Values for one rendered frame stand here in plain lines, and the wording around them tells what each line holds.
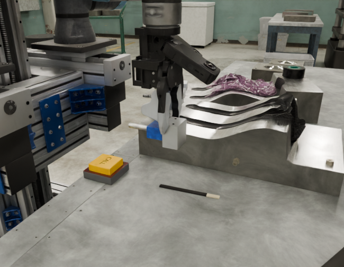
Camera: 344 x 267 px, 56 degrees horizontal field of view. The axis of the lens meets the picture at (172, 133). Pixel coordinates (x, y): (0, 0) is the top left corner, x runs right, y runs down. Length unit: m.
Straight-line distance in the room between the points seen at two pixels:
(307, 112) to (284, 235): 0.60
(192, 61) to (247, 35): 7.54
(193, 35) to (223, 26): 0.99
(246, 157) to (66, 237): 0.43
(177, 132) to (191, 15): 6.87
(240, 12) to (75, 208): 7.62
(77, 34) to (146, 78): 0.62
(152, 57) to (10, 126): 0.39
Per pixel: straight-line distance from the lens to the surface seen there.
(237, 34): 8.18
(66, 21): 1.25
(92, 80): 1.22
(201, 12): 7.43
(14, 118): 0.86
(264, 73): 1.61
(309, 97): 1.17
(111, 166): 0.78
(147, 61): 0.65
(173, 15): 0.63
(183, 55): 0.62
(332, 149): 0.88
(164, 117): 0.65
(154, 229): 0.65
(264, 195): 0.76
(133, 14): 8.96
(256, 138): 0.77
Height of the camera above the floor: 1.22
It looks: 24 degrees down
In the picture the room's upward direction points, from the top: straight up
